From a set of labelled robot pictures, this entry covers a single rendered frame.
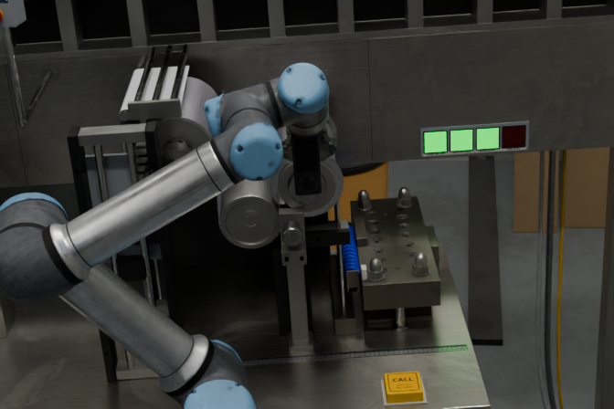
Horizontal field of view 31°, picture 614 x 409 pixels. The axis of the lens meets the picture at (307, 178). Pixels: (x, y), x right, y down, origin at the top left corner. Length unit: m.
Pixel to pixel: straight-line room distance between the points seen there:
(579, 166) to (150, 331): 3.08
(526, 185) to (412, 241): 2.23
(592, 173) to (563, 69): 2.18
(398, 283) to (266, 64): 0.57
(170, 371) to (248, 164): 0.47
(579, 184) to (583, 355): 1.00
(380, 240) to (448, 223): 2.31
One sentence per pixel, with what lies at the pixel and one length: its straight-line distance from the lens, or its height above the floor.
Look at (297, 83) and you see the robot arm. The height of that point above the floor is 1.62.
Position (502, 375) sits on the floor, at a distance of 3.79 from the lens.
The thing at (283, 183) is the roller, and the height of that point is 1.26.
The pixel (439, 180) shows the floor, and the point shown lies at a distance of 5.13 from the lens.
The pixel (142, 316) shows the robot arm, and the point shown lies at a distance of 1.82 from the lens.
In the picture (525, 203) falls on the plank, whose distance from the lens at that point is 4.64.
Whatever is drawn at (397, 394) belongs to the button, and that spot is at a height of 0.92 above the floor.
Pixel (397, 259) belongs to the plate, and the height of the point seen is 1.03.
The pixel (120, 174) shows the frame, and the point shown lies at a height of 1.34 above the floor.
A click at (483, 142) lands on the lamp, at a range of 2.55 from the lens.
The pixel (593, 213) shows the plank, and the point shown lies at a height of 0.06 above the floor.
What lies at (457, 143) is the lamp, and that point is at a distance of 2.54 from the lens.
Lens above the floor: 2.18
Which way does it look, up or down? 25 degrees down
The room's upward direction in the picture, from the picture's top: 4 degrees counter-clockwise
